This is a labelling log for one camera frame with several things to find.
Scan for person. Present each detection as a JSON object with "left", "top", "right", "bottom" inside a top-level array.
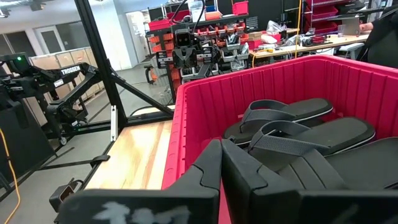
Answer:
[{"left": 356, "top": 4, "right": 398, "bottom": 69}]

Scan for red shelf rack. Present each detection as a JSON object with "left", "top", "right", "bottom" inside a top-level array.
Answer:
[{"left": 303, "top": 0, "right": 386, "bottom": 35}]

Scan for small red bin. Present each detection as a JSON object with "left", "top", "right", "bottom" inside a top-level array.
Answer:
[{"left": 231, "top": 0, "right": 249, "bottom": 16}]

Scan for yellow extension cable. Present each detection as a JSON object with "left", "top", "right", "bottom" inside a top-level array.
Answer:
[{"left": 251, "top": 0, "right": 305, "bottom": 68}]

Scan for red plastic bin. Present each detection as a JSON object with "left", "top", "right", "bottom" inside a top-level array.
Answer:
[{"left": 161, "top": 54, "right": 398, "bottom": 224}]

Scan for black slide sandal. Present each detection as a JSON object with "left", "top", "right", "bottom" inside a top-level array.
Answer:
[{"left": 276, "top": 136, "right": 398, "bottom": 191}]

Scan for wooden workbench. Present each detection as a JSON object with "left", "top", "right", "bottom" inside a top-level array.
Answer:
[{"left": 248, "top": 29, "right": 371, "bottom": 60}]

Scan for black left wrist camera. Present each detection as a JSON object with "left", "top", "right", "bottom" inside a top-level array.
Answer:
[{"left": 174, "top": 28, "right": 193, "bottom": 48}]

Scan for grey door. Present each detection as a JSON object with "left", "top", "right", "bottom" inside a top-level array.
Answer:
[{"left": 33, "top": 25, "right": 65, "bottom": 57}]

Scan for white frame bracket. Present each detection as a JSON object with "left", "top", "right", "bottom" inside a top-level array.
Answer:
[{"left": 109, "top": 105, "right": 118, "bottom": 142}]

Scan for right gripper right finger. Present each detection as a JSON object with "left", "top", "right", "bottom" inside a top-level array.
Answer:
[{"left": 221, "top": 139, "right": 301, "bottom": 224}]

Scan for parts bin shelving rack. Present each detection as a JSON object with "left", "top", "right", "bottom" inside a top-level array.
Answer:
[{"left": 145, "top": 0, "right": 251, "bottom": 105}]

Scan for small black camera box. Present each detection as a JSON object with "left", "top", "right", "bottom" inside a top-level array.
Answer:
[{"left": 49, "top": 179, "right": 84, "bottom": 214}]

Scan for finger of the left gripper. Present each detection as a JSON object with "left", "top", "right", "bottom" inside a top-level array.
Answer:
[
  {"left": 185, "top": 47, "right": 198, "bottom": 67},
  {"left": 173, "top": 48, "right": 186, "bottom": 68}
]

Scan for beige cabinets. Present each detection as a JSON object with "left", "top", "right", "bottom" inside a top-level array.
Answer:
[{"left": 29, "top": 46, "right": 100, "bottom": 100}]

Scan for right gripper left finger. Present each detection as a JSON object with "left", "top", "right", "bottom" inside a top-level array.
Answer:
[{"left": 174, "top": 139, "right": 223, "bottom": 191}]

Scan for white stool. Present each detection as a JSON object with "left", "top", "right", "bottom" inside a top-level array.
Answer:
[{"left": 338, "top": 42, "right": 364, "bottom": 60}]

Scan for black flip-flop sandal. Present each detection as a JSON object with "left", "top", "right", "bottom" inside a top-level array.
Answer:
[
  {"left": 223, "top": 98, "right": 334, "bottom": 147},
  {"left": 248, "top": 116, "right": 376, "bottom": 156}
]

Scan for grey laptop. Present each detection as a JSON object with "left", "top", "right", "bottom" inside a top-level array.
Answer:
[{"left": 338, "top": 17, "right": 361, "bottom": 37}]

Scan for black cabinet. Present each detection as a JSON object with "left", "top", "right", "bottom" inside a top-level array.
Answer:
[{"left": 0, "top": 99, "right": 56, "bottom": 187}]

